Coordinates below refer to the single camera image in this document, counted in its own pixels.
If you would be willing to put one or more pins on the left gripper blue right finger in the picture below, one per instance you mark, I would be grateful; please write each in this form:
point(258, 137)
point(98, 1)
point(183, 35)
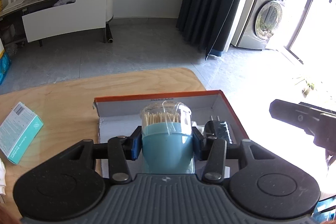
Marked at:
point(201, 145)

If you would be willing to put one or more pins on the white TV cabinet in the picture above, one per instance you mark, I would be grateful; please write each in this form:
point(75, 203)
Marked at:
point(42, 19)

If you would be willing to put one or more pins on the white plug-in vaporizer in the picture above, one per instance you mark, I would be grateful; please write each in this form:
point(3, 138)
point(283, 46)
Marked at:
point(2, 179)

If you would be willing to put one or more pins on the black charger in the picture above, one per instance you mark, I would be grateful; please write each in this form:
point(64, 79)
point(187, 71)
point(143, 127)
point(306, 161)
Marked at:
point(217, 128)

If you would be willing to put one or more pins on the blue plastic bag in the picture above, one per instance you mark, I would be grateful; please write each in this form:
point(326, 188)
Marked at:
point(5, 63)

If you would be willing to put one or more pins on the orange white box lid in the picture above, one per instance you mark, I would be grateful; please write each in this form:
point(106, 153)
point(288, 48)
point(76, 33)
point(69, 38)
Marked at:
point(121, 115)

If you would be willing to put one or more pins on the washing machine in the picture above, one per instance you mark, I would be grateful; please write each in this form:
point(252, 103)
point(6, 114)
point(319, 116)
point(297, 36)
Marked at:
point(258, 23)

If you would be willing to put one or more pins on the blue toothpick jar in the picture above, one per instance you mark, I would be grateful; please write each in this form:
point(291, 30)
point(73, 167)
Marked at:
point(167, 139)

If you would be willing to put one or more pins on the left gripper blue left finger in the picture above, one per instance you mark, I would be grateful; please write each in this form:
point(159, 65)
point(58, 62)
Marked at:
point(132, 145)

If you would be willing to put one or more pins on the teal carton box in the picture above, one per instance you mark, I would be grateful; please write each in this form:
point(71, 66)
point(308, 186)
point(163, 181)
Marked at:
point(18, 130)

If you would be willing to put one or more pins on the person's right hand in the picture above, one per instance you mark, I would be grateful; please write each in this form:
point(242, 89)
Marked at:
point(330, 157)

